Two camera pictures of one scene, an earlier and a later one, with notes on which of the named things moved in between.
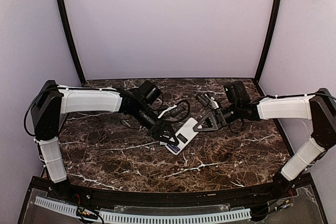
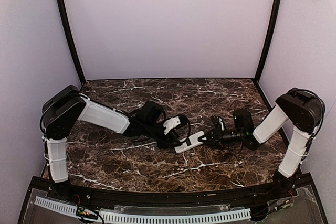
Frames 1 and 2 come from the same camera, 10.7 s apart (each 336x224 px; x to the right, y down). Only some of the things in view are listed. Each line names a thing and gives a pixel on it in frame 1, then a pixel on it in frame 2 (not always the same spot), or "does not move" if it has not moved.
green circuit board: [81, 212] does not move
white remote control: [185, 135] to [194, 141]
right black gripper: [217, 118] to [213, 135]
